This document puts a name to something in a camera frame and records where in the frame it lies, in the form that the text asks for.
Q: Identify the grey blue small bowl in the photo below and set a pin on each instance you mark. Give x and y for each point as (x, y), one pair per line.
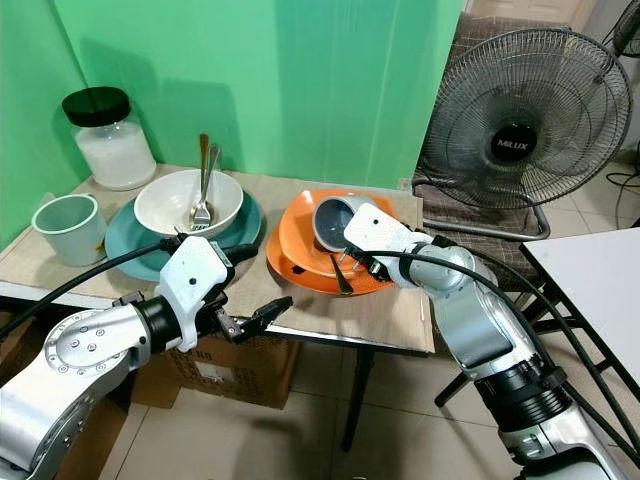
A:
(332, 225)

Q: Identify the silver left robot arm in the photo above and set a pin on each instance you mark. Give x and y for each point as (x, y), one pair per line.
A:
(75, 370)

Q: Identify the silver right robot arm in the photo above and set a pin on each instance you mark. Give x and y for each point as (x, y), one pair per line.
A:
(485, 330)

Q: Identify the beige woven placemat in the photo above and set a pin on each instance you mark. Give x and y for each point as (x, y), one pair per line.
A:
(360, 315)

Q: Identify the orange plate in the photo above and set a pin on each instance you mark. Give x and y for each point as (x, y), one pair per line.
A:
(295, 255)

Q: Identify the small cardboard box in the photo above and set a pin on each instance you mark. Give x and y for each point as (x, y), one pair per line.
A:
(240, 375)

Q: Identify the silver fork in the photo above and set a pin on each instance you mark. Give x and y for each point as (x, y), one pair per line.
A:
(201, 212)

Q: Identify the white bowl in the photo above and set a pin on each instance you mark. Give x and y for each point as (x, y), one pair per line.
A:
(160, 208)

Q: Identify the teal plate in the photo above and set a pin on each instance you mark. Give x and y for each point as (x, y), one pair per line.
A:
(130, 245)

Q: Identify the black table leg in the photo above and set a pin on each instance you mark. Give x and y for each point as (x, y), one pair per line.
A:
(360, 395)

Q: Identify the glass jar with black lid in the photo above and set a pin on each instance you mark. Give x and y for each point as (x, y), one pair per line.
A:
(110, 152)

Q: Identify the green backdrop cloth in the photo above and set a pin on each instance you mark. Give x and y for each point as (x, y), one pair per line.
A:
(310, 90)

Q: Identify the mint green cup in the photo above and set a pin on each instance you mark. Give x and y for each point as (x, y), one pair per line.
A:
(68, 233)

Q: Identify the black MILUX floor fan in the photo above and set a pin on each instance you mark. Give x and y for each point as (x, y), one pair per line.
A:
(520, 145)

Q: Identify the white side table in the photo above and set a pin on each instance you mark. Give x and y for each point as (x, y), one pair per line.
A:
(595, 275)

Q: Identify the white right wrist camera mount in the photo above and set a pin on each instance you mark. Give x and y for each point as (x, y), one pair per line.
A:
(380, 232)

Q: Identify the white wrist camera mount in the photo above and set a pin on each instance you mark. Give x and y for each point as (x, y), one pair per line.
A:
(198, 280)
(380, 232)

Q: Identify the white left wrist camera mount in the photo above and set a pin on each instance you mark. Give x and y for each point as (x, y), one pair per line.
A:
(198, 280)

